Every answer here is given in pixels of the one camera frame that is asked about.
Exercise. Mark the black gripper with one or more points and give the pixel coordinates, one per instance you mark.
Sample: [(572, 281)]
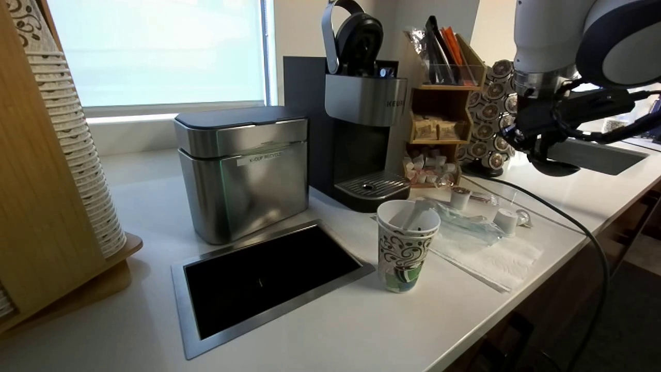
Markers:
[(558, 116)]

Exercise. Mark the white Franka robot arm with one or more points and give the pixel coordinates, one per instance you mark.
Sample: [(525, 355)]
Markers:
[(585, 34)]

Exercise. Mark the dark sink basin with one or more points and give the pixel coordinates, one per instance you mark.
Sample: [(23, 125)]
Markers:
[(606, 158)]

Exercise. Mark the small white creamer cup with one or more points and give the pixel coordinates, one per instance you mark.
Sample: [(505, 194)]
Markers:
[(460, 200), (505, 219)]

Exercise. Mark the clear plastic bag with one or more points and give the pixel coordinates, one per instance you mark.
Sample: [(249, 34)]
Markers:
[(473, 224)]

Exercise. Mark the brown sugar packets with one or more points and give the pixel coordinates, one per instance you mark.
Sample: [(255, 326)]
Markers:
[(435, 128)]

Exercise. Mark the wooden condiment organizer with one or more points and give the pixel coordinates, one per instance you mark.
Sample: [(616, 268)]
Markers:
[(442, 104)]

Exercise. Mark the pile of creamer pods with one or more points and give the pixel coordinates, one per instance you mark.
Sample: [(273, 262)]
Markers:
[(431, 170)]

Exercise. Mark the white stir stick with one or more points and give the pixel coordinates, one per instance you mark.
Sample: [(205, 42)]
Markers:
[(416, 215)]

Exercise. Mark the black utensils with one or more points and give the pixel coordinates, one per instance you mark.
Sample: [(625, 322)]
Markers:
[(435, 49)]

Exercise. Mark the patterned paper cup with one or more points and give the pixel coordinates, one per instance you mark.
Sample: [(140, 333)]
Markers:
[(406, 251)]

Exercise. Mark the black silver coffee machine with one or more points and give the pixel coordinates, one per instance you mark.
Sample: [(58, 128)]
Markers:
[(358, 104)]

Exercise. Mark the stainless steel bin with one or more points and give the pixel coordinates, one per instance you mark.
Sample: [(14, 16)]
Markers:
[(241, 179)]

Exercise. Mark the steel framed trash chute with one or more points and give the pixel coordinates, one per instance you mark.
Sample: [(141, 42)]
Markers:
[(265, 281)]

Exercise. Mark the bright window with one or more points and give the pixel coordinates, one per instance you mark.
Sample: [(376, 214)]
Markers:
[(158, 53)]

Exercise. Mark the stack of paper cups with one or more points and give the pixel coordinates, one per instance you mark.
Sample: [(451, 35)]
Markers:
[(74, 138)]

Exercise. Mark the wooden cup dispenser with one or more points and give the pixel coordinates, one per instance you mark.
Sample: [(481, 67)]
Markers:
[(39, 208)]

